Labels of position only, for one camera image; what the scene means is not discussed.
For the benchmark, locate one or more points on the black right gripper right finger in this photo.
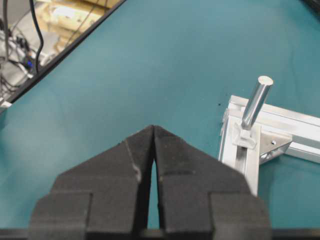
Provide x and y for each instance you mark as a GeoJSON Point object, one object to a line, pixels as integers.
{"type": "Point", "coordinates": [201, 198]}

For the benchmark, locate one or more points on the silver metal pin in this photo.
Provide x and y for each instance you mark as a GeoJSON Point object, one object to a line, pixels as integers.
{"type": "Point", "coordinates": [256, 101]}

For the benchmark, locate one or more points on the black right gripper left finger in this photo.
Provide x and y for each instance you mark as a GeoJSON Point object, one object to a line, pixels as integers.
{"type": "Point", "coordinates": [105, 197]}

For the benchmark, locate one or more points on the aluminium extrusion frame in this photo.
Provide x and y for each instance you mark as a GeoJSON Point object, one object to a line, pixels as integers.
{"type": "Point", "coordinates": [276, 131]}

